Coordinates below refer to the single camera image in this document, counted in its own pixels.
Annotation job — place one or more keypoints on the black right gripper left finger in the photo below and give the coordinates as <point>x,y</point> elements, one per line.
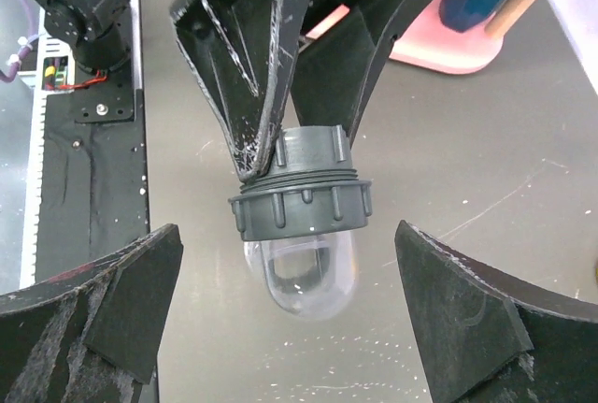
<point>92,333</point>

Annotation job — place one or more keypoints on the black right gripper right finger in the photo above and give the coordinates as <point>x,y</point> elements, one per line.
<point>486,336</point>

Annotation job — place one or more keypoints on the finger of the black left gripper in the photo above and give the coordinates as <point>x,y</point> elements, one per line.
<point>336,74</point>
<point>243,55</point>

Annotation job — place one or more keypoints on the grey threaded coupling nut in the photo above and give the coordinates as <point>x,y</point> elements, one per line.
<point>310,188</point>

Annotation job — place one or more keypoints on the pink tiered shelf stand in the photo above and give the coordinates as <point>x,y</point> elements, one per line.
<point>428,44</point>

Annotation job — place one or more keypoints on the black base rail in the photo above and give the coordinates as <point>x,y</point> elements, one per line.
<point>94,197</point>

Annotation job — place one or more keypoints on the white slotted cable duct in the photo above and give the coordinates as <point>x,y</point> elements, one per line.
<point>47,47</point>

